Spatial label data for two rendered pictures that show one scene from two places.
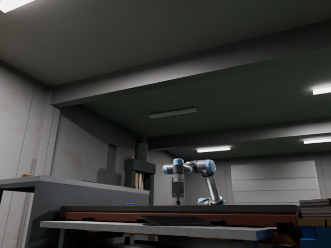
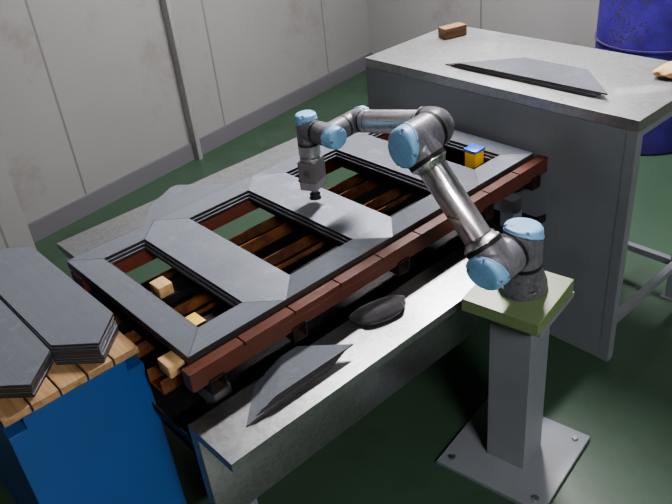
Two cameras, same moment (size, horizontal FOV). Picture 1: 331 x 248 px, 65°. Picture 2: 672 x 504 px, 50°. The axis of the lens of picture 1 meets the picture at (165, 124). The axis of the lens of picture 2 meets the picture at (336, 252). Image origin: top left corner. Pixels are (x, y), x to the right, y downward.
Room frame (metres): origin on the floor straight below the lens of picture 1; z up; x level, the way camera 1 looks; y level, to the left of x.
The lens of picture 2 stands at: (2.60, -2.27, 2.06)
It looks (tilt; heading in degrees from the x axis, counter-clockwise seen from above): 32 degrees down; 107
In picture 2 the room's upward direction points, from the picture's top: 6 degrees counter-clockwise
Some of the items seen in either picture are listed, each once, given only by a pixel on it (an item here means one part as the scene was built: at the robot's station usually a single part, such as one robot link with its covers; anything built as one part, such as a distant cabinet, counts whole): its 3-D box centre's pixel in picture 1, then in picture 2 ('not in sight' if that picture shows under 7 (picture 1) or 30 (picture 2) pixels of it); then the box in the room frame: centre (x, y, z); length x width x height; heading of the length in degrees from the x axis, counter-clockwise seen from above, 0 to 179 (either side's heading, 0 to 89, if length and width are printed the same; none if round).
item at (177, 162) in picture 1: (178, 166); (307, 128); (1.88, -0.10, 1.13); 0.09 x 0.08 x 0.11; 148
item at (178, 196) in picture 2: (163, 220); (176, 202); (1.27, 0.00, 0.77); 0.45 x 0.20 x 0.04; 57
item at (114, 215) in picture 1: (149, 216); (262, 191); (1.61, 0.08, 0.79); 1.56 x 0.09 x 0.06; 57
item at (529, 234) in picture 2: (204, 204); (522, 242); (2.59, -0.39, 0.90); 0.13 x 0.12 x 0.14; 58
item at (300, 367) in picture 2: not in sight; (288, 374); (1.98, -0.83, 0.70); 0.39 x 0.12 x 0.04; 57
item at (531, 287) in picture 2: not in sight; (522, 273); (2.60, -0.37, 0.78); 0.15 x 0.15 x 0.10
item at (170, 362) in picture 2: not in sight; (171, 364); (1.69, -0.93, 0.79); 0.06 x 0.05 x 0.04; 147
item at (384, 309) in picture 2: not in sight; (379, 310); (2.17, -0.50, 0.70); 0.20 x 0.10 x 0.03; 43
